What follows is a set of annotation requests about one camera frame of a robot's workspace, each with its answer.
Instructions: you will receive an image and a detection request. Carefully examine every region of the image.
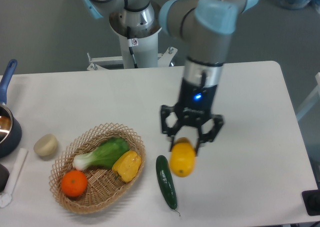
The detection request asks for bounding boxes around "black device at edge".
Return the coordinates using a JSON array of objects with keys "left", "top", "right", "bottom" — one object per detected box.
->
[{"left": 302, "top": 189, "right": 320, "bottom": 216}]

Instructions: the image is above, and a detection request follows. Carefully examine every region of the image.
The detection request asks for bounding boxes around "white rolled cloth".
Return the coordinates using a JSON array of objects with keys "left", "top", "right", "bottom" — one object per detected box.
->
[{"left": 0, "top": 148, "right": 28, "bottom": 209}]

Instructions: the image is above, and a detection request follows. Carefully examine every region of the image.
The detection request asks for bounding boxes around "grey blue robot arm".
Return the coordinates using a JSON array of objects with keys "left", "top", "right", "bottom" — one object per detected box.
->
[{"left": 82, "top": 0, "right": 259, "bottom": 147}]

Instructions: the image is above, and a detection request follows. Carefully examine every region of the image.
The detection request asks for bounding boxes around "dark blue saucepan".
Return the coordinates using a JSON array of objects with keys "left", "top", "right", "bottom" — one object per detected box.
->
[{"left": 0, "top": 59, "right": 22, "bottom": 158}]

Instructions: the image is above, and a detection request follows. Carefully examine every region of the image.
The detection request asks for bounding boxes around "white frame at right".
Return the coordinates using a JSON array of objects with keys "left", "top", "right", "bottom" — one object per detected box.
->
[{"left": 295, "top": 72, "right": 320, "bottom": 122}]

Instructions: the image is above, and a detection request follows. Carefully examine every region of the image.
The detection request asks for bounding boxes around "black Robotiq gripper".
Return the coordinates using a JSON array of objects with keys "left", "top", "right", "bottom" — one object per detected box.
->
[{"left": 160, "top": 79, "right": 225, "bottom": 154}]

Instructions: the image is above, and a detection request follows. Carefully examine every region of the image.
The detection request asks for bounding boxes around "dark green cucumber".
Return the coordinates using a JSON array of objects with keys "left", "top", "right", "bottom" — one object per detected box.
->
[{"left": 155, "top": 155, "right": 181, "bottom": 217}]

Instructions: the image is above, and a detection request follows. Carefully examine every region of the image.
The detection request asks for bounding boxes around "dark round object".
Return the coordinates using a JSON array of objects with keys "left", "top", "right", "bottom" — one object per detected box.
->
[{"left": 0, "top": 164, "right": 10, "bottom": 192}]

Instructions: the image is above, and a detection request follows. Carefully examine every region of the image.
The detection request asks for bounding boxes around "yellow mango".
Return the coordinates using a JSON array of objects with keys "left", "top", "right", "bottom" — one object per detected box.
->
[{"left": 169, "top": 137, "right": 196, "bottom": 178}]

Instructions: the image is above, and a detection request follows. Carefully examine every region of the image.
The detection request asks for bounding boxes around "beige potato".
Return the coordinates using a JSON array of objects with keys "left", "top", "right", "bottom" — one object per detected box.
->
[{"left": 33, "top": 133, "right": 58, "bottom": 157}]

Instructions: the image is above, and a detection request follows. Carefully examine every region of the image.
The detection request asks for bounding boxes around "green bok choy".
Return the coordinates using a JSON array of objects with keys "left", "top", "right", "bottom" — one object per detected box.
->
[{"left": 72, "top": 137, "right": 130, "bottom": 171}]

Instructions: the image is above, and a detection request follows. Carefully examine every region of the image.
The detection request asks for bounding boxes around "orange tangerine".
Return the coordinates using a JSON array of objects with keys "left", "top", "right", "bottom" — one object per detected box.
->
[{"left": 61, "top": 170, "right": 88, "bottom": 198}]

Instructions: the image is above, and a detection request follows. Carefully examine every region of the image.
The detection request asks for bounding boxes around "woven wicker basket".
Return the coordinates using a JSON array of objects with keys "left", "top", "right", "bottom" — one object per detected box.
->
[{"left": 49, "top": 123, "right": 146, "bottom": 214}]

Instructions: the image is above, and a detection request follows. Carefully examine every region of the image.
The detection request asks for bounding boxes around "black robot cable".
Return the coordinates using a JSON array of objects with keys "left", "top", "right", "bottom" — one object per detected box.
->
[{"left": 125, "top": 25, "right": 139, "bottom": 69}]

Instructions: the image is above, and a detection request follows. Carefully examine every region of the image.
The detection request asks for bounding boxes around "yellow bell pepper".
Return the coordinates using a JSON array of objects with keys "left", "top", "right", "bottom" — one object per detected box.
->
[{"left": 111, "top": 150, "right": 142, "bottom": 183}]

